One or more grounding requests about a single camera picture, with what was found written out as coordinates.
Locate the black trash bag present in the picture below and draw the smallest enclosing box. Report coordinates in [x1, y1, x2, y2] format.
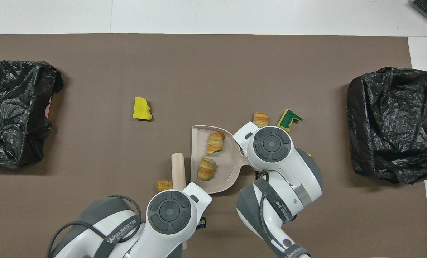
[346, 67, 427, 185]
[0, 59, 64, 168]

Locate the orange striped croissant roll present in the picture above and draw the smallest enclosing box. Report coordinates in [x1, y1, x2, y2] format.
[253, 111, 270, 129]

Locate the beige plastic dustpan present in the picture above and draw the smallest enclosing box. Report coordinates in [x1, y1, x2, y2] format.
[190, 125, 251, 195]

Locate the large yellow sponge piece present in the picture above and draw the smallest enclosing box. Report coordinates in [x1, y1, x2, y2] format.
[133, 97, 153, 121]

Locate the brown paper table mat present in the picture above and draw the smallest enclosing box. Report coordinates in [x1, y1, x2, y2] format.
[0, 34, 427, 258]

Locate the small croissant pastry piece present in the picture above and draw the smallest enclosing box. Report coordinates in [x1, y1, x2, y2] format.
[197, 156, 217, 181]
[207, 132, 226, 156]

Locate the green-topped yellow sponge piece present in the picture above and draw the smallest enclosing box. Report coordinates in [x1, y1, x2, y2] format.
[276, 109, 303, 133]

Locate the beige hand brush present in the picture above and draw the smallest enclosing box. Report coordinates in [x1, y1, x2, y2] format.
[171, 153, 188, 250]

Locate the brown bread nugget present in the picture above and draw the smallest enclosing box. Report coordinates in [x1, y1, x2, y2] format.
[155, 179, 174, 192]

